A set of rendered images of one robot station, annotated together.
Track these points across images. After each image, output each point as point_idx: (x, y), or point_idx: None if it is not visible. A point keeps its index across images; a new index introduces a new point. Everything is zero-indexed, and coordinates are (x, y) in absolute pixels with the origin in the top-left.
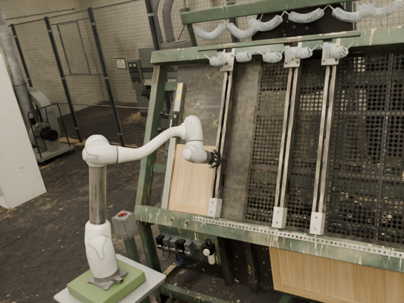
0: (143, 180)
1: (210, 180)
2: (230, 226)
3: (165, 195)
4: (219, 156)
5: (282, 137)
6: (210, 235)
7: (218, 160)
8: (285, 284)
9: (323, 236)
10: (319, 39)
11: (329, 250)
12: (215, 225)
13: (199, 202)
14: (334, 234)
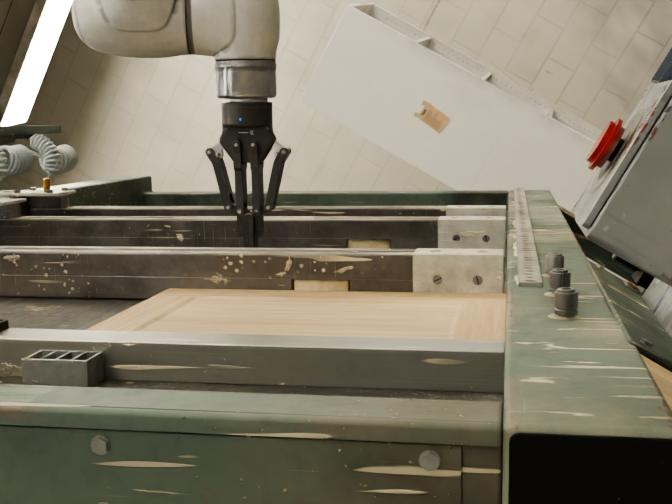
0: (250, 394)
1: (325, 296)
2: (531, 249)
3: (404, 342)
4: (232, 203)
5: (218, 219)
6: (596, 268)
7: (250, 214)
8: None
9: (509, 215)
10: (17, 128)
11: (542, 213)
12: (541, 265)
13: (438, 310)
14: None
